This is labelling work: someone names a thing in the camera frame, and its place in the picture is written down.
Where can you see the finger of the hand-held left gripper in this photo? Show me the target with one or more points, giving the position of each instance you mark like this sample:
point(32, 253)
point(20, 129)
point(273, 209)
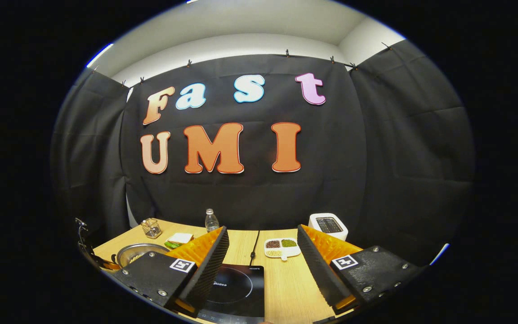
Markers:
point(95, 260)

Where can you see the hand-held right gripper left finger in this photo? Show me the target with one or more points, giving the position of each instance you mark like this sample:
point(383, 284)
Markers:
point(209, 274)

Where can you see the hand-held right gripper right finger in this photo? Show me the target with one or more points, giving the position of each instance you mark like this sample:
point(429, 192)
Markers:
point(317, 270)

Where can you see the stainless steel pot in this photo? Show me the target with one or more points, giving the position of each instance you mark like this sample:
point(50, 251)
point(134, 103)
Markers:
point(126, 254)

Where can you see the black induction cooktop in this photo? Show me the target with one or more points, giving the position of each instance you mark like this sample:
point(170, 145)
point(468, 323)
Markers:
point(241, 288)

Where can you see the pile of yellow soybeans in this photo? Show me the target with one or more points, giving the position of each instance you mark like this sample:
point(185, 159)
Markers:
point(135, 258)

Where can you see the white divided bean dish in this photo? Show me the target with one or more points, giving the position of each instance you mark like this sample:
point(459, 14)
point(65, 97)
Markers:
point(281, 247)

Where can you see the white toaster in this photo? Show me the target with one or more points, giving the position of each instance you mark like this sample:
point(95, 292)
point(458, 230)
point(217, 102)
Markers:
point(328, 225)

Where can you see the white bread sandwich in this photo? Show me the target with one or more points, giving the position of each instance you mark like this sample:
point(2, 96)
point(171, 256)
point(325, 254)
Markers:
point(180, 238)

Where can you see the clear plastic water bottle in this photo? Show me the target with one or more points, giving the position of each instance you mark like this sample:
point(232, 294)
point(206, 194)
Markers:
point(212, 222)

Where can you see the black backdrop cloth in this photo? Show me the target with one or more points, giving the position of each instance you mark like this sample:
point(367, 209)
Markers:
point(376, 157)

